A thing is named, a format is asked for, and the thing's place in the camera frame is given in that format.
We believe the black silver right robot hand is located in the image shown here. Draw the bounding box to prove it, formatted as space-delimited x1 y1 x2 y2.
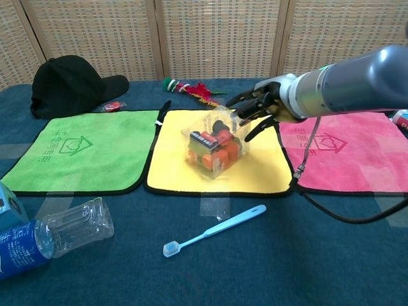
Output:
225 73 302 143

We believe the clear plastic box of toys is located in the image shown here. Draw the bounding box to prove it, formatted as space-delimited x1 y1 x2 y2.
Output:
180 106 252 180

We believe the pink cloth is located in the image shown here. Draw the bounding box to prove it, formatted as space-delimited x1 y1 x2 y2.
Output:
279 111 408 194

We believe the yellow cloth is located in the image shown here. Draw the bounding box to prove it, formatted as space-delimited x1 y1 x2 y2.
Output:
143 109 296 195

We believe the green cloth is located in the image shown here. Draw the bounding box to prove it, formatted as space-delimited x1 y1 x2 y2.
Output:
0 100 172 196

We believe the colourful feather shuttlecock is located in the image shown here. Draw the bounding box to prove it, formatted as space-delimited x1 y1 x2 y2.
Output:
163 78 228 108

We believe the woven wooden folding screen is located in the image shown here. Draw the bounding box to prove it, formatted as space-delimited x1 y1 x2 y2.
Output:
0 0 408 92

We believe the clear tape patch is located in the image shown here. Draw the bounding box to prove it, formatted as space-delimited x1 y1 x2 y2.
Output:
375 194 408 228
200 194 231 221
37 194 69 221
0 143 33 160

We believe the white blue rolled tube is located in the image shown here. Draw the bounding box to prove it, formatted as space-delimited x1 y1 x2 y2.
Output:
388 109 408 138

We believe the light blue toothbrush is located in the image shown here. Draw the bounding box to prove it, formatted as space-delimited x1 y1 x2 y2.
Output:
163 204 267 259

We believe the small red candy packet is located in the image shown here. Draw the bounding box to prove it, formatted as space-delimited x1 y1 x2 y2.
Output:
101 100 127 113

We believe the black baseball cap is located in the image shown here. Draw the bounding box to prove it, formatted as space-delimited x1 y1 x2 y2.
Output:
30 54 130 120

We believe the clear blue-label water bottle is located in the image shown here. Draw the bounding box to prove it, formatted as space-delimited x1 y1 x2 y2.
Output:
0 196 115 281

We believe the light blue small box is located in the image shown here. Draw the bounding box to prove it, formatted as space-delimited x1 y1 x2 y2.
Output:
0 180 30 232

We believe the black robot hand cable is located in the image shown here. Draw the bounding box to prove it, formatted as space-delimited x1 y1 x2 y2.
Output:
292 116 408 224

